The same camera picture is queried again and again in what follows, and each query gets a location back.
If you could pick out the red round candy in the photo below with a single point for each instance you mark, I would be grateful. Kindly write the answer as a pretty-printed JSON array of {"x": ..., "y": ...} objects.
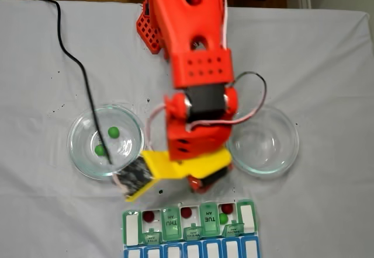
[
  {"x": 227, "y": 208},
  {"x": 186, "y": 212},
  {"x": 148, "y": 216}
]

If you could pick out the green round candy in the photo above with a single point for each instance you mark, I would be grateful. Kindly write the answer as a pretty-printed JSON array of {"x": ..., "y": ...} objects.
[
  {"x": 223, "y": 218},
  {"x": 113, "y": 132},
  {"x": 98, "y": 150}
]

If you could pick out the weekly pill organizer box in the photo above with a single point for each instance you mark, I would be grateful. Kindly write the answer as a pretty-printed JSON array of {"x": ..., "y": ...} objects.
[{"x": 187, "y": 240}]

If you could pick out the glass bowl for red candies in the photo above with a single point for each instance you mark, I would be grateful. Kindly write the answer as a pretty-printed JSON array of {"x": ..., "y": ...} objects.
[{"x": 277, "y": 153}]

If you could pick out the glass bowl for green candies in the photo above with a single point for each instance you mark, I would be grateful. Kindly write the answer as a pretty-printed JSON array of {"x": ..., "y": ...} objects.
[{"x": 81, "y": 129}]

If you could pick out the white tablecloth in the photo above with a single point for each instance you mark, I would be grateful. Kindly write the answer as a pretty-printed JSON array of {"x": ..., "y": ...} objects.
[{"x": 321, "y": 65}]

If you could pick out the camera board on yellow mount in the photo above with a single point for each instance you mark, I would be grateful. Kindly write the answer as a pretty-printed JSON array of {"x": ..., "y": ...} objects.
[{"x": 134, "y": 176}]

